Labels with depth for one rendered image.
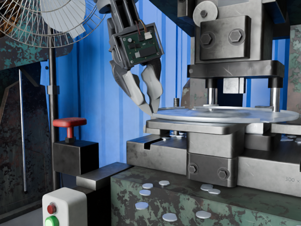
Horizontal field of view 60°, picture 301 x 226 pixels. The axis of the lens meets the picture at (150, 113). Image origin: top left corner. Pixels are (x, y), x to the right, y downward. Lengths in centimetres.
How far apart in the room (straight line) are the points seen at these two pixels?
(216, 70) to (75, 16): 76
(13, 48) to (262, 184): 150
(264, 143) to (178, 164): 18
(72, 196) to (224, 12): 49
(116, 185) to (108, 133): 185
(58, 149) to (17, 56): 113
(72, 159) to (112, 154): 180
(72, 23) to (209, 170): 91
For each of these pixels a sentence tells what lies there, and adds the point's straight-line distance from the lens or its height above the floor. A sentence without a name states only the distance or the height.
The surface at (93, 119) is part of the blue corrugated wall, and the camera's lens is 252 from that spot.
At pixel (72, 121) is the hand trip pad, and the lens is 63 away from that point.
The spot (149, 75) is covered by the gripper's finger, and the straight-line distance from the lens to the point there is 48.
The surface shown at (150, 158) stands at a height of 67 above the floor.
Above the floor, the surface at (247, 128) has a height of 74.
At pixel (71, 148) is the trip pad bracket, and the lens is 62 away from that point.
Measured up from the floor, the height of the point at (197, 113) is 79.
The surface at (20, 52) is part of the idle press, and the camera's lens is 174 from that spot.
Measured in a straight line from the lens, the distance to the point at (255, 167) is 53.
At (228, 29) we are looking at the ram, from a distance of 57.
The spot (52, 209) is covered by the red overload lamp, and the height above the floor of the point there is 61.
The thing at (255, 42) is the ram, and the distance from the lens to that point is 59.
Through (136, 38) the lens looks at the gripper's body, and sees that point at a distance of 42.
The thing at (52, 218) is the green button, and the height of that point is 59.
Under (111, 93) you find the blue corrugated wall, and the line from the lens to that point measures 235.
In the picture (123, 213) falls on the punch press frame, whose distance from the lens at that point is 59.
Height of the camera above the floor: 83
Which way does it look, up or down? 5 degrees down
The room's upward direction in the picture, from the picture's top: straight up
